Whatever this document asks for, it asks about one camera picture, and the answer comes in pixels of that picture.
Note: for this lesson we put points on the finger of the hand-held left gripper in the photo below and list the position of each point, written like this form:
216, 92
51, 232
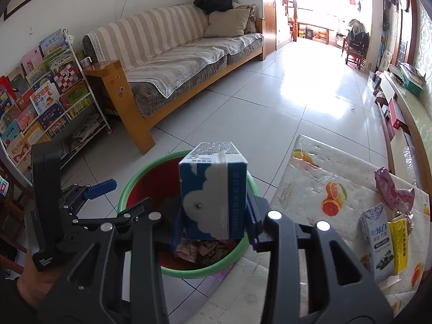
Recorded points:
101, 187
128, 213

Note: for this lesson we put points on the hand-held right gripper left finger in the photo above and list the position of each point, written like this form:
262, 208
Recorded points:
167, 229

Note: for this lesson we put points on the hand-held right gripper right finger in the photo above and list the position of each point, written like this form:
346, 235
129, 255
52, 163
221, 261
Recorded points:
251, 219

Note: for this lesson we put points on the green rimmed red bin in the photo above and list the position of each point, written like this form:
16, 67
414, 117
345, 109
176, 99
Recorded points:
145, 189

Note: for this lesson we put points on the blue cloud print milk carton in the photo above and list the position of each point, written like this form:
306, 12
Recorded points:
209, 192

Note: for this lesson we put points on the white and blue milk carton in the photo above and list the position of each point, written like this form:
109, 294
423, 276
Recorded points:
376, 239

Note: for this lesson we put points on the pink wrapper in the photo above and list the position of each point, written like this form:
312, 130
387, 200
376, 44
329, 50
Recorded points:
393, 189

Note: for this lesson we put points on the yellow label carton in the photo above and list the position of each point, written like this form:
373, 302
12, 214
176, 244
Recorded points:
399, 246

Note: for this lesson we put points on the person's left forearm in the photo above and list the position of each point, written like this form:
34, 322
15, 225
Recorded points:
13, 305

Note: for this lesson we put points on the person's left hand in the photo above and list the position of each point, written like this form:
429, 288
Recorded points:
40, 281

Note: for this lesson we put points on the row of picture books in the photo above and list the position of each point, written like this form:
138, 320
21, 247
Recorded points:
40, 101

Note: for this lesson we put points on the fruit print table cover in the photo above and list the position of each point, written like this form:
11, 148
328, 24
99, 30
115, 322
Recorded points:
337, 182

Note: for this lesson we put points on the striped cover wooden sofa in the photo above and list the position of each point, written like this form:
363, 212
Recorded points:
175, 64

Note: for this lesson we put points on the wooden under-stair door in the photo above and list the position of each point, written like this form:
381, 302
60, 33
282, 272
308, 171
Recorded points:
270, 30

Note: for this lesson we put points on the glass top television cabinet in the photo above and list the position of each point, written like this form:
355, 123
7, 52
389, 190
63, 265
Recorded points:
415, 121

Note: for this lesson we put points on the beige pillow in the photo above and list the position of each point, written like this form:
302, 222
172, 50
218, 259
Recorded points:
226, 23

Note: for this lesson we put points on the patterned pillow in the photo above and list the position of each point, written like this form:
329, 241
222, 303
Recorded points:
251, 18

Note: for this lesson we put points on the low wooden bench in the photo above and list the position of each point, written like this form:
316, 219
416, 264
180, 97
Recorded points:
315, 28

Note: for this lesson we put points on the wooden staircase railing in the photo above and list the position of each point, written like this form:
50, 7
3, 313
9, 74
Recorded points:
296, 20

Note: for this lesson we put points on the chair with hanging clothes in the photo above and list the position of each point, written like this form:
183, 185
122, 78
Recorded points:
356, 44

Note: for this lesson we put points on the green box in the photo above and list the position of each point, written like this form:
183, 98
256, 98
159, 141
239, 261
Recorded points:
412, 82

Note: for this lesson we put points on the black bag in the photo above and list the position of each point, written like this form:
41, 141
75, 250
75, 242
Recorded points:
214, 0

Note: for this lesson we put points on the round wall clock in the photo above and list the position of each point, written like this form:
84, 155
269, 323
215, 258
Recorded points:
403, 0

